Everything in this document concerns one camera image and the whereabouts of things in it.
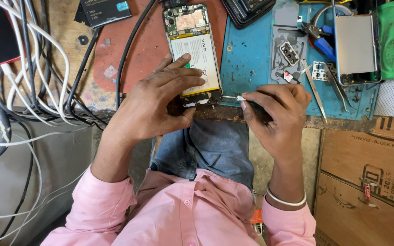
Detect person's right hand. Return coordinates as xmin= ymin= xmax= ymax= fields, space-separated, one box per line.
xmin=241 ymin=84 xmax=312 ymax=160

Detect person's left hand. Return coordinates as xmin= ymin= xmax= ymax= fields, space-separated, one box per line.
xmin=113 ymin=53 xmax=206 ymax=147

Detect smartphone with white battery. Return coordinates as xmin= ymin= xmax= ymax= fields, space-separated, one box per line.
xmin=162 ymin=3 xmax=224 ymax=108

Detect straight silver tweezers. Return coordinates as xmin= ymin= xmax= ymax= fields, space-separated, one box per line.
xmin=301 ymin=59 xmax=328 ymax=124

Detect red-brown work mat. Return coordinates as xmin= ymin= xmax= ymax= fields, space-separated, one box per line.
xmin=93 ymin=0 xmax=228 ymax=94

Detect small white circuit board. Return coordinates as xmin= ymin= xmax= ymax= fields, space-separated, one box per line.
xmin=311 ymin=61 xmax=336 ymax=82

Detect curved silver tweezers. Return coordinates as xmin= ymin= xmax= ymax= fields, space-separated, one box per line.
xmin=322 ymin=63 xmax=357 ymax=113

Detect blue silicone repair mat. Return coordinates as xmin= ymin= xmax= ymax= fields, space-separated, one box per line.
xmin=219 ymin=3 xmax=381 ymax=121

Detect blue jeans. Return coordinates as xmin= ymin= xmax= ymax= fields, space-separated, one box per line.
xmin=150 ymin=120 xmax=255 ymax=192

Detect grey adhesive liner sheet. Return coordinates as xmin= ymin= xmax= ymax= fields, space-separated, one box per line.
xmin=271 ymin=3 xmax=309 ymax=85

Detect orange object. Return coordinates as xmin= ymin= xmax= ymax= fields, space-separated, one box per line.
xmin=250 ymin=209 xmax=264 ymax=236

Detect black phone battery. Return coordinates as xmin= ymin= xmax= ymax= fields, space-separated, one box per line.
xmin=75 ymin=0 xmax=133 ymax=29

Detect small black phone part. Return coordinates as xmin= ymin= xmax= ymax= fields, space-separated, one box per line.
xmin=161 ymin=0 xmax=188 ymax=8

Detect black phone back cover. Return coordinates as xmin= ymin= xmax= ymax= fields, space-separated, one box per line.
xmin=221 ymin=0 xmax=277 ymax=30

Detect pink shirt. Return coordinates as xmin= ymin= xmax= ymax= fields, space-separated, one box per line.
xmin=40 ymin=165 xmax=317 ymax=246

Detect black cable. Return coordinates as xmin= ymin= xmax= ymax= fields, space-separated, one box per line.
xmin=115 ymin=0 xmax=157 ymax=110

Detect silver camera lens bezel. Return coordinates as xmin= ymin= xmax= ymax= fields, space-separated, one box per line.
xmin=279 ymin=41 xmax=300 ymax=67

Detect silver bracelet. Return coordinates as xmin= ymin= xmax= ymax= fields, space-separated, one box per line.
xmin=266 ymin=182 xmax=307 ymax=207

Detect blue-handled cutting pliers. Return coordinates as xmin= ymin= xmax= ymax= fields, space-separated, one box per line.
xmin=300 ymin=21 xmax=337 ymax=62

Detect silver phone frame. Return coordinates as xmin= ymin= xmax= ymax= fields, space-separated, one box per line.
xmin=332 ymin=0 xmax=382 ymax=85

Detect white curved ring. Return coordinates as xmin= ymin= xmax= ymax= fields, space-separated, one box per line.
xmin=311 ymin=4 xmax=354 ymax=28

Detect bundle of white and black cables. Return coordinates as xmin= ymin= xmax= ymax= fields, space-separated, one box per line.
xmin=0 ymin=0 xmax=122 ymax=246

